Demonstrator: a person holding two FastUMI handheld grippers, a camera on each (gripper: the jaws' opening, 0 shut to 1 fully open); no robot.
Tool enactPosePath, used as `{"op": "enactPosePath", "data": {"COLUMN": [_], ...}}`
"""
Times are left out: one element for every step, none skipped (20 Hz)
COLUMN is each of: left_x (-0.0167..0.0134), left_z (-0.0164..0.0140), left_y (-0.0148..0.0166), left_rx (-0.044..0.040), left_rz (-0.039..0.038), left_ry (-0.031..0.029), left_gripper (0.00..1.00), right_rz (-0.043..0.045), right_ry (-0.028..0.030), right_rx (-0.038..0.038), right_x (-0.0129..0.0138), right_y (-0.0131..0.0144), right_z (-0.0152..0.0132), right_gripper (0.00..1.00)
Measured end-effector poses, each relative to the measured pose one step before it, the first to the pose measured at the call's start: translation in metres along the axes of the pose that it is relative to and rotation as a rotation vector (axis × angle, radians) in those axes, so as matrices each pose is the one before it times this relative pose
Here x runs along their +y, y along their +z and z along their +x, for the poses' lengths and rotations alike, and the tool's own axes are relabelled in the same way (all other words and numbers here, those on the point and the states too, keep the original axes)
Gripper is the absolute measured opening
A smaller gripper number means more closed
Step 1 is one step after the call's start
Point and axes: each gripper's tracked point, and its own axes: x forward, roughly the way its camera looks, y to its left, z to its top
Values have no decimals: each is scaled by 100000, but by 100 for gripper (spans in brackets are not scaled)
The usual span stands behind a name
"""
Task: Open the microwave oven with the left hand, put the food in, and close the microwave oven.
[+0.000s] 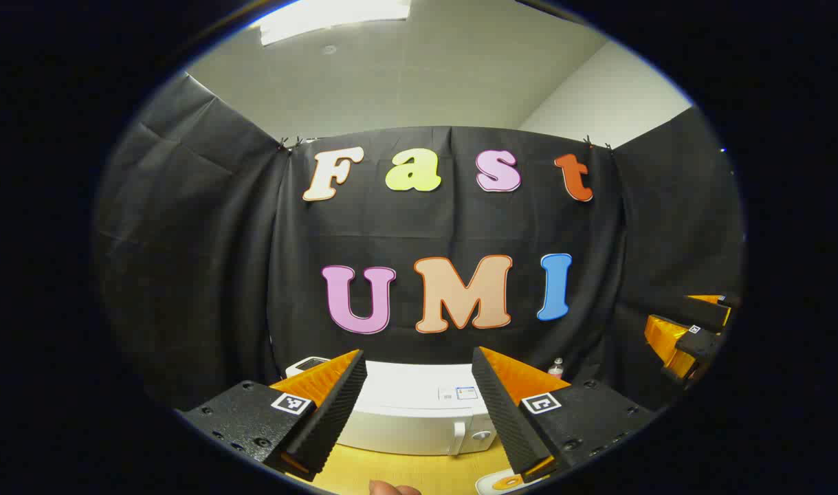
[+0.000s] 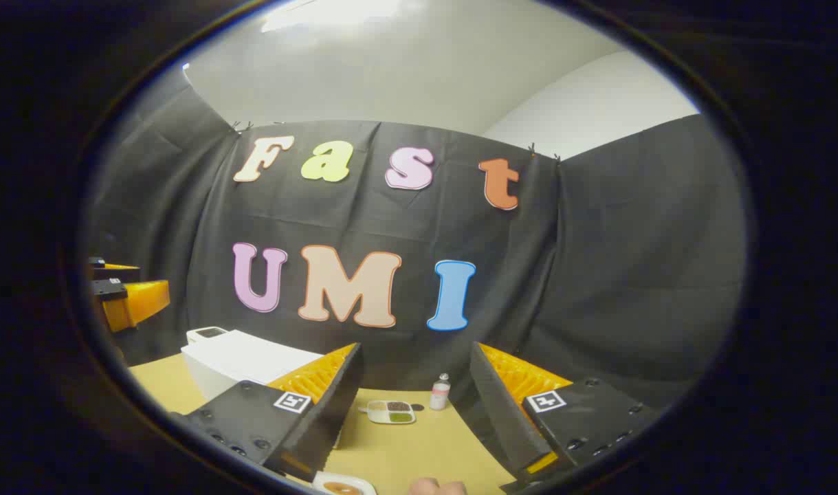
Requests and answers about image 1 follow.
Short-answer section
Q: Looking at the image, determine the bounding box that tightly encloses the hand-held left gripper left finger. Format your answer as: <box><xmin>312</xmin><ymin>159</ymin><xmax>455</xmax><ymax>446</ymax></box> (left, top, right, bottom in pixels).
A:
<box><xmin>175</xmin><ymin>349</ymin><xmax>368</xmax><ymax>482</ymax></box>

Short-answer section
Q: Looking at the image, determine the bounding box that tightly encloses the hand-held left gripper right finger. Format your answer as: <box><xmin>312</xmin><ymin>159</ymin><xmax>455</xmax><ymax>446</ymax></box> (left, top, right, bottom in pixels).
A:
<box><xmin>472</xmin><ymin>346</ymin><xmax>660</xmax><ymax>482</ymax></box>

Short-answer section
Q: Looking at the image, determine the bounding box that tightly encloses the white microwave oven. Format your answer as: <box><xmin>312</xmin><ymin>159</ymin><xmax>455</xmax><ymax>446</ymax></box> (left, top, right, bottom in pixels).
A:
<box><xmin>336</xmin><ymin>361</ymin><xmax>498</xmax><ymax>456</ymax></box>

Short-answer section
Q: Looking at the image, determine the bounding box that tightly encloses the white toaster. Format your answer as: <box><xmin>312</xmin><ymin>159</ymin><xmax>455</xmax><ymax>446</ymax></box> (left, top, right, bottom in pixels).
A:
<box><xmin>286</xmin><ymin>356</ymin><xmax>330</xmax><ymax>377</ymax></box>

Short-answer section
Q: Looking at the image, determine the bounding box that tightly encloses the white square plate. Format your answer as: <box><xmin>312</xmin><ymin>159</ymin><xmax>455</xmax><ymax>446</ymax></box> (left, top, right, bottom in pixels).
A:
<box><xmin>475</xmin><ymin>467</ymin><xmax>553</xmax><ymax>495</ymax></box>

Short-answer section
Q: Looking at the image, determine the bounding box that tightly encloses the black backdrop cloth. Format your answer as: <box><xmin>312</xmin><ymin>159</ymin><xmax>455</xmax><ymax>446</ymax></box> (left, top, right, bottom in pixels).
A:
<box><xmin>92</xmin><ymin>69</ymin><xmax>746</xmax><ymax>413</ymax></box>

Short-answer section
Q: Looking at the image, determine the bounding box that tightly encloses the ceiling light panel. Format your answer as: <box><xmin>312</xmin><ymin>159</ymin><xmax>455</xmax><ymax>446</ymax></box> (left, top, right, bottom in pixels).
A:
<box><xmin>257</xmin><ymin>0</ymin><xmax>412</xmax><ymax>45</ymax></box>

